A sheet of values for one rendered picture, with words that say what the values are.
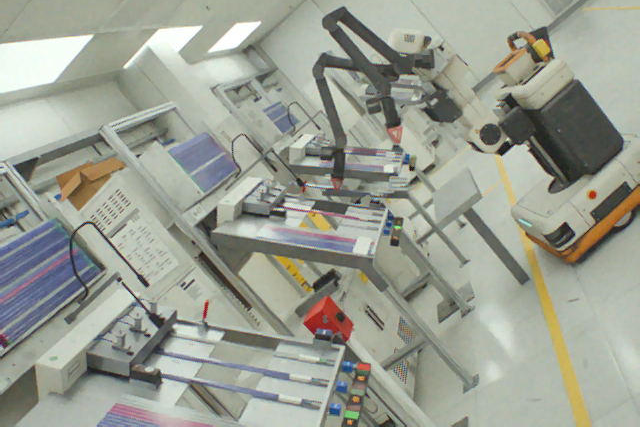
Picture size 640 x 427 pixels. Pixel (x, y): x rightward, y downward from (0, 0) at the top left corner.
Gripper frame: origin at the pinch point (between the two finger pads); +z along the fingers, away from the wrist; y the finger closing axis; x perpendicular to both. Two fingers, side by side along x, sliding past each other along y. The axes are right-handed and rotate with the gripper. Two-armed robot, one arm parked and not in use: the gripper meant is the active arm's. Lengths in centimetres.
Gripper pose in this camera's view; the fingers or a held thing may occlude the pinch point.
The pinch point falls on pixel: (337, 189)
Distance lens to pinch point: 324.9
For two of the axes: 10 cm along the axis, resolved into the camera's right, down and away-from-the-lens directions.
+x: 9.8, 1.3, -1.7
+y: -2.0, 2.6, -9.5
